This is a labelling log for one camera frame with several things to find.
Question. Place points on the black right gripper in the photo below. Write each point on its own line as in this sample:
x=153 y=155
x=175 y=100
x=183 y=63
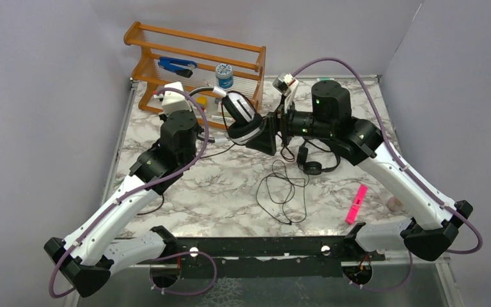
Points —
x=266 y=143

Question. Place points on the white black gaming headset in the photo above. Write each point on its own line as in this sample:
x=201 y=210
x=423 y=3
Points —
x=248 y=123

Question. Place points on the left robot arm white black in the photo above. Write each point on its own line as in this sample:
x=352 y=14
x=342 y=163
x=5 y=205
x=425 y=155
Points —
x=89 y=256

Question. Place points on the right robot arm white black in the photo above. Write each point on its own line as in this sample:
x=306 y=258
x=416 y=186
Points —
x=435 y=219

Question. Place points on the yellow grey small object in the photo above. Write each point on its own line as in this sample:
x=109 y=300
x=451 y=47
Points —
x=202 y=101

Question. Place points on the blue lidded jar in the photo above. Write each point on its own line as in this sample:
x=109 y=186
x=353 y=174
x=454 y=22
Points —
x=224 y=75

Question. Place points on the blue black hand tool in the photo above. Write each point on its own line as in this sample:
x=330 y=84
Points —
x=181 y=67

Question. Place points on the wooden orange shelf rack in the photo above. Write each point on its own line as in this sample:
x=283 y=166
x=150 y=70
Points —
x=169 y=56

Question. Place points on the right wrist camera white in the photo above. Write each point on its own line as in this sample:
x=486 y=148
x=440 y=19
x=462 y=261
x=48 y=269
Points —
x=287 y=85

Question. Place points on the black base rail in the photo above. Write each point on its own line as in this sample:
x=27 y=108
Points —
x=260 y=257

